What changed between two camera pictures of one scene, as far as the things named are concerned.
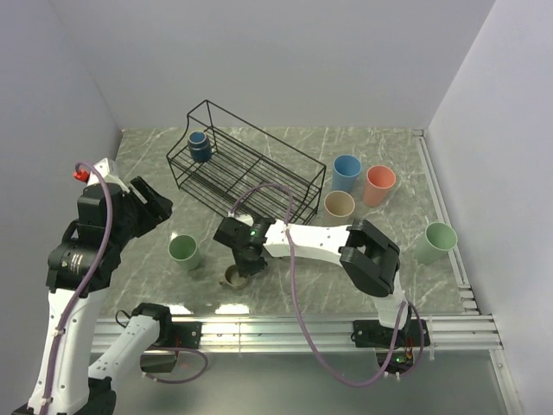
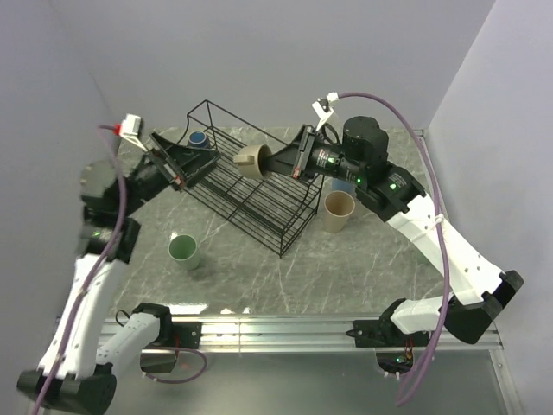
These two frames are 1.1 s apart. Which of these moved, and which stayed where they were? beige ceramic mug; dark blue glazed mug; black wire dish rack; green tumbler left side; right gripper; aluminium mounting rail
Moved: beige ceramic mug; right gripper
Stayed: dark blue glazed mug; aluminium mounting rail; green tumbler left side; black wire dish rack
